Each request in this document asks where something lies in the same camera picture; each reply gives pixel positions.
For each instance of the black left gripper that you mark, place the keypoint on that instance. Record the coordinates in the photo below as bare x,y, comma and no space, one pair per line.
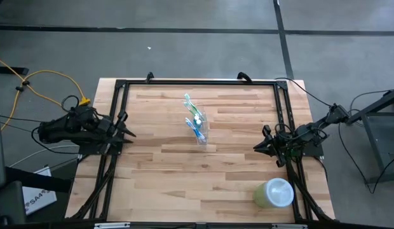
111,132

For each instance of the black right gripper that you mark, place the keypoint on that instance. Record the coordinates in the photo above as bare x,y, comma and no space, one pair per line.
279,149

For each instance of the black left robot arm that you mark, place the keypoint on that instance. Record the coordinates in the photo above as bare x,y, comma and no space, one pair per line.
66,130

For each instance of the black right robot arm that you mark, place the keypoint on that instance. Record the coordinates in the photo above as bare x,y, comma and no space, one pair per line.
311,130

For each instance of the green canister white lid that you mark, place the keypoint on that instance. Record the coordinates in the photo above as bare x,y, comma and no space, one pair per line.
273,192

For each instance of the clear acrylic holder box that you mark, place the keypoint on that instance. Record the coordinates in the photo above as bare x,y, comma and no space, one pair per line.
203,141

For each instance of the black arched clamp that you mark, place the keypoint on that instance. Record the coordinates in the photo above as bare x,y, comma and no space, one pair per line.
244,76
149,77

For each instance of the black beam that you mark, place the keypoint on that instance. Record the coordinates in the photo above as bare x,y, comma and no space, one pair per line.
38,181

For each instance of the white printed box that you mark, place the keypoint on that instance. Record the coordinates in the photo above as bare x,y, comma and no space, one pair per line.
38,200

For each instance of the black metal stand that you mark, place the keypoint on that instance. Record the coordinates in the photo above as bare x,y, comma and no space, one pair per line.
375,106

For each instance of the black floor strip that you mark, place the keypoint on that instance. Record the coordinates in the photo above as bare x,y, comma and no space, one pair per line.
9,70

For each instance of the dark grey cabinet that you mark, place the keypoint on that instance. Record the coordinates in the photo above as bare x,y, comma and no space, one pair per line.
9,203

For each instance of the silver bracket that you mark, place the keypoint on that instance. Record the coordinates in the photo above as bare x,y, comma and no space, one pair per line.
287,226
111,225

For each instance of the black aluminium table frame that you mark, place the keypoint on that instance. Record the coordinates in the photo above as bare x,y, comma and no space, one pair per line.
200,82

